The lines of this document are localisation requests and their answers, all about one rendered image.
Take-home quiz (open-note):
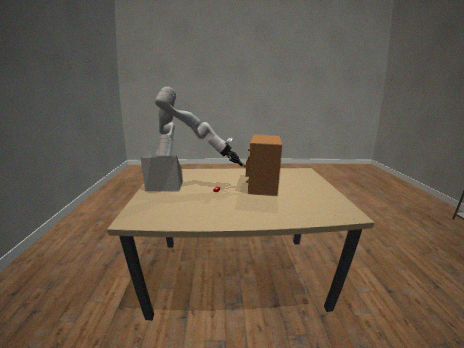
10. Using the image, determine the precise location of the brown wooden chest of drawers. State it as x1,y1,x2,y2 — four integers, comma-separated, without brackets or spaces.
248,135,282,196

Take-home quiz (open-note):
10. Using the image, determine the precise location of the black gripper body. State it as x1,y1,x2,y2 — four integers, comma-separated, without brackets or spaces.
220,145,235,158

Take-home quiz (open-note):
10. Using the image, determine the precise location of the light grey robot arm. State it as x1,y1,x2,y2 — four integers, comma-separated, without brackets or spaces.
155,87,232,156

